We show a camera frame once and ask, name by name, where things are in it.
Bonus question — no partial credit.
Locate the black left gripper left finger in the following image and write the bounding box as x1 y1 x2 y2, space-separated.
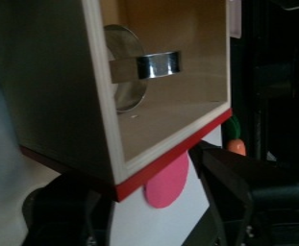
21 175 114 246

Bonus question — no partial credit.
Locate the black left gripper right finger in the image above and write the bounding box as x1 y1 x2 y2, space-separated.
181 139 299 246

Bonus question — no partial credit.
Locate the wooden drawer with red front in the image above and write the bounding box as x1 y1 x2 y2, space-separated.
0 0 233 203

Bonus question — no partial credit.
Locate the pink flat dough disc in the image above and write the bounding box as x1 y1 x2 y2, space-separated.
142 151 189 209

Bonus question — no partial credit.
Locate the round metal dough cutter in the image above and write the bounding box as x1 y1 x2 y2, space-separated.
102 24 182 113

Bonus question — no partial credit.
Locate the orange toy carrot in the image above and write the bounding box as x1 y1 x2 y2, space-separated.
221 115 248 157

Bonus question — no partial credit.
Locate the white cutting board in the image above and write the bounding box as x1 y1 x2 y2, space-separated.
0 125 223 246

